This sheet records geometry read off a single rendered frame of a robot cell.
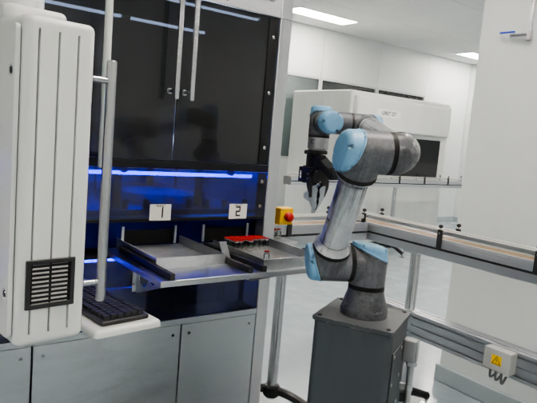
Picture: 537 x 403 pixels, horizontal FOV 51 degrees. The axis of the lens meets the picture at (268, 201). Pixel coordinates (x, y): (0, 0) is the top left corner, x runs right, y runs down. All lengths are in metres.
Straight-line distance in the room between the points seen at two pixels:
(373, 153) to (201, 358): 1.23
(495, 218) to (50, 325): 2.41
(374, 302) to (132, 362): 0.94
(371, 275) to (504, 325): 1.58
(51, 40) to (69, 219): 0.41
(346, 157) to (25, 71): 0.78
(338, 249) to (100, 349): 0.95
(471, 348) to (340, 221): 1.23
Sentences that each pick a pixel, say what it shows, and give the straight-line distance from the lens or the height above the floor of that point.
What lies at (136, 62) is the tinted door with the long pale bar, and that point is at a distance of 2.05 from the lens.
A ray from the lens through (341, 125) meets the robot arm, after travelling 1.86.
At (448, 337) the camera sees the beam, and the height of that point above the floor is 0.50.
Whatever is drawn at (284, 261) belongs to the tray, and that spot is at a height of 0.90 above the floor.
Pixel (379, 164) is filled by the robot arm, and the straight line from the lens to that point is 1.50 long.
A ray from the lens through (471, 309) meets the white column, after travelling 3.37.
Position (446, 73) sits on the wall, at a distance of 10.82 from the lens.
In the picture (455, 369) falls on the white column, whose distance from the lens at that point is 3.51.
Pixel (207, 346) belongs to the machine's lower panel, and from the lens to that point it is 2.37.
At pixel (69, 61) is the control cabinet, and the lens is 1.39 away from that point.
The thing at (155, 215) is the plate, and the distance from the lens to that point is 2.10.
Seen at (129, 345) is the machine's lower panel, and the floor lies 0.53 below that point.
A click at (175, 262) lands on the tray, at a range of 1.87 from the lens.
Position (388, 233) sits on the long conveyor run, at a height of 0.90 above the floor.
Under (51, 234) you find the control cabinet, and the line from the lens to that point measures 1.41.
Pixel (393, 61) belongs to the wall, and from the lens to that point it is 9.75.
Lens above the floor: 1.33
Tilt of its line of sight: 7 degrees down
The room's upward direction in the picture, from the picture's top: 5 degrees clockwise
